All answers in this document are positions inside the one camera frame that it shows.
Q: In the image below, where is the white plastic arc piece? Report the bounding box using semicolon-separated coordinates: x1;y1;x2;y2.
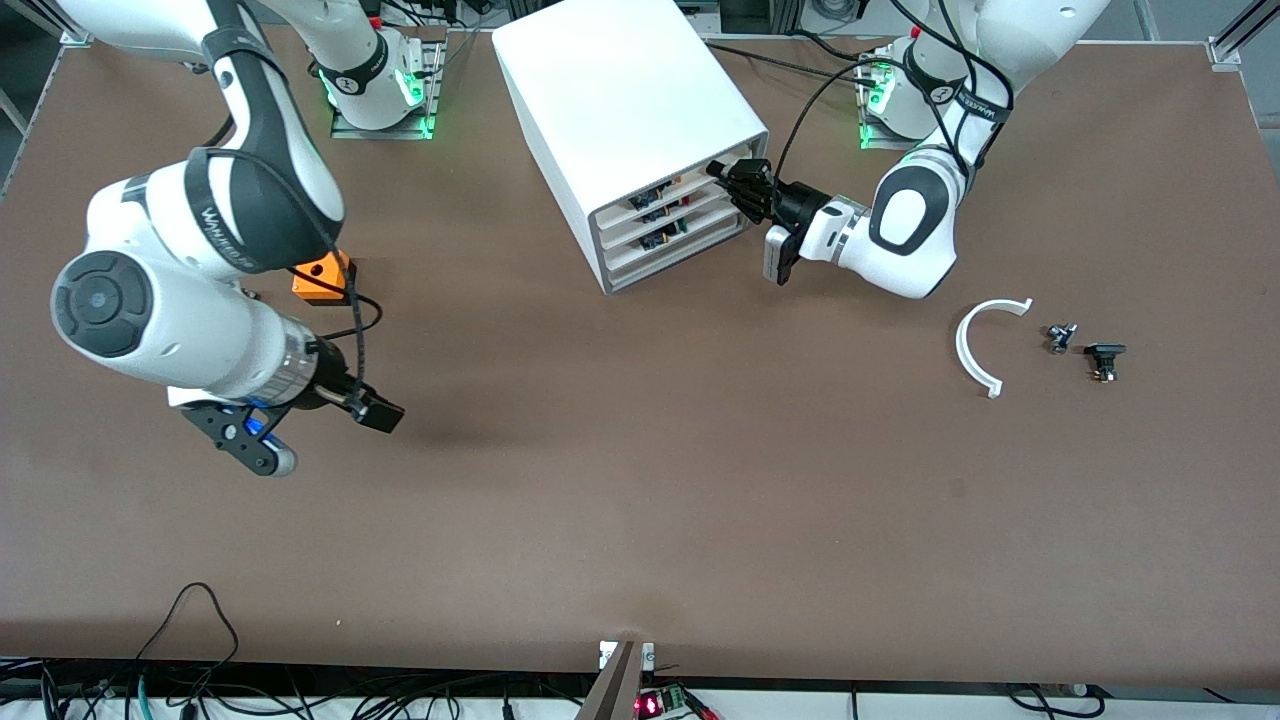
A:
955;297;1034;399

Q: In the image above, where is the circuit board with red light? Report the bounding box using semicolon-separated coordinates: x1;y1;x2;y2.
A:
635;685;721;720

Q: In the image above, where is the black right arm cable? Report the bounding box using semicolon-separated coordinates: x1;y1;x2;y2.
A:
290;150;384;401

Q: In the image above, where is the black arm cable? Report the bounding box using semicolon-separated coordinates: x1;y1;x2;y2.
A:
290;150;384;401
775;0;1016;191

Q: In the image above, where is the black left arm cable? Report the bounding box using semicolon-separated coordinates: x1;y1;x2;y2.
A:
775;0;1016;191

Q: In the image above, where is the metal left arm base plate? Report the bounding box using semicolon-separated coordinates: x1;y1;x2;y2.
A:
857;45;966;153

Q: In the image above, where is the orange button enclosure box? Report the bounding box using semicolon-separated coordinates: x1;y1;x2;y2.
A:
292;250;358;304

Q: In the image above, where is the black cable on table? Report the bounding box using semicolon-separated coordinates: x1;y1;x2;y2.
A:
705;40;883;79

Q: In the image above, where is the black looped cable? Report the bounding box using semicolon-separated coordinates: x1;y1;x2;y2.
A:
135;583;241;691

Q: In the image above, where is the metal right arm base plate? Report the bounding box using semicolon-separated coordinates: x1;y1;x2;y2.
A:
330;38;448;141

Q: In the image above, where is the brown camera mount beam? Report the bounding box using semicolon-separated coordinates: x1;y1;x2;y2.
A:
578;640;646;720

